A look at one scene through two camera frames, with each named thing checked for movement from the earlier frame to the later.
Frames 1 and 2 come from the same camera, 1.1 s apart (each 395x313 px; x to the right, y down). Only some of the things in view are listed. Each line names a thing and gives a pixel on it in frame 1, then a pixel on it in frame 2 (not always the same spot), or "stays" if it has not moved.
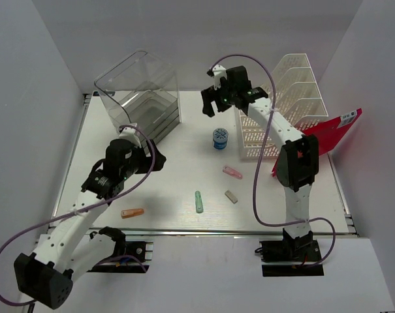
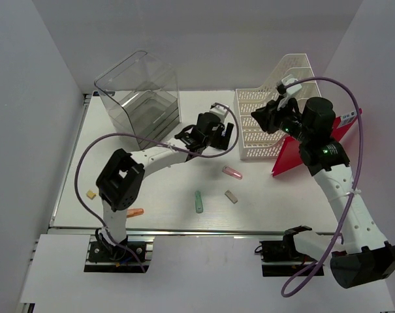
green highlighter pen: x=199 y=207 stays
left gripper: x=147 y=161 to x=221 y=141
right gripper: x=209 y=96 to x=267 y=117
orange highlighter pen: x=132 y=212 stays
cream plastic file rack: x=292 y=91 stays
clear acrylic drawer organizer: x=144 y=90 stays
